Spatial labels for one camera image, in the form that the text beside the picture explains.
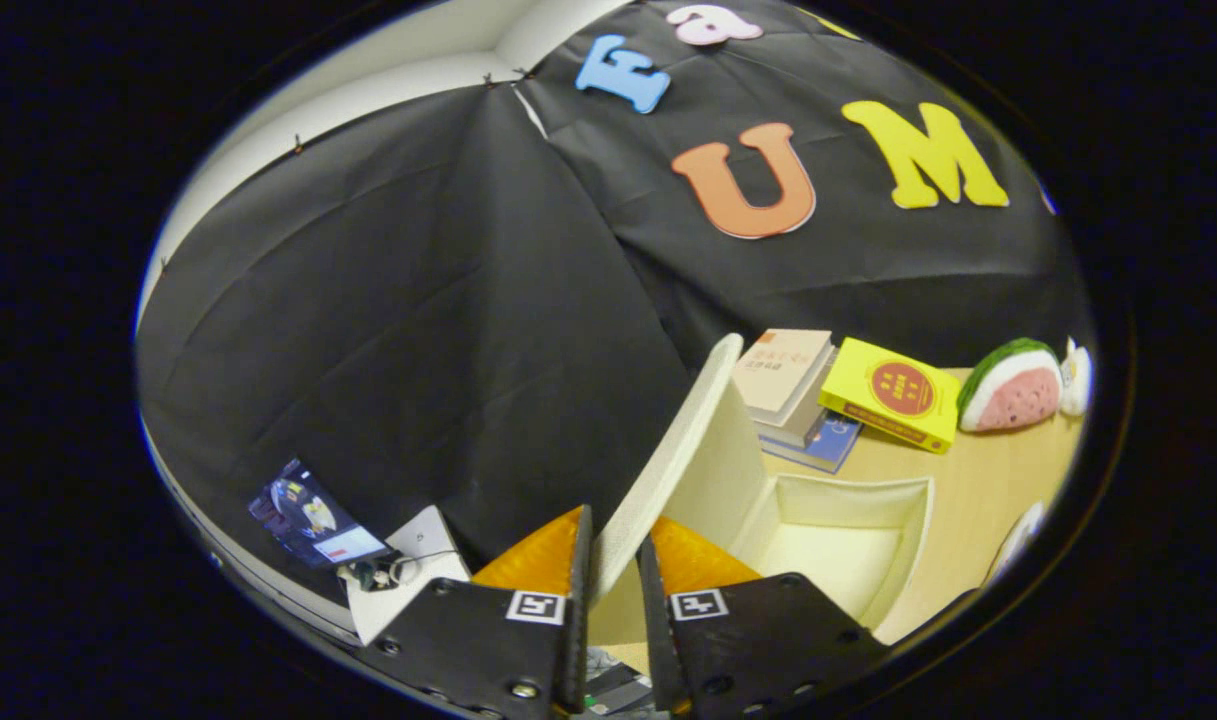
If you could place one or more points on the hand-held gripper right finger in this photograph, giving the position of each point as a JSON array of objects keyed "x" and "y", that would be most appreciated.
[{"x": 654, "y": 630}]

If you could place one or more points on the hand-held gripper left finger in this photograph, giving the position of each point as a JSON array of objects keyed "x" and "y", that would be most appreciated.
[{"x": 579, "y": 600}]

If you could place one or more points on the beige fabric storage box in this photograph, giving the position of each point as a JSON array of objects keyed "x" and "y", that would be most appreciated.
[{"x": 838, "y": 560}]

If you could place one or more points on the white canvas shoe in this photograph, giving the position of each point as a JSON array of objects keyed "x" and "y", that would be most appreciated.
[{"x": 1013, "y": 540}]

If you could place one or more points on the blue book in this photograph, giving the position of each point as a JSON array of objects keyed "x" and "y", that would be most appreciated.
[{"x": 828, "y": 448}]

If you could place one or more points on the grey book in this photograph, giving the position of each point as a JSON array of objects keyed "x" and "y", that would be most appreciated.
[{"x": 806, "y": 420}]

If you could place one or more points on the yellow book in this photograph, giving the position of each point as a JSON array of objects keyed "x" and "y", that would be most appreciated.
[{"x": 893, "y": 395}]

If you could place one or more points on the watermelon slice plush toy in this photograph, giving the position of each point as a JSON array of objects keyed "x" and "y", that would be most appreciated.
[{"x": 1013, "y": 390}]

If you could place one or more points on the white plush toy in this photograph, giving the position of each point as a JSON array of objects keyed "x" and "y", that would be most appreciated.
[{"x": 1076, "y": 378}]

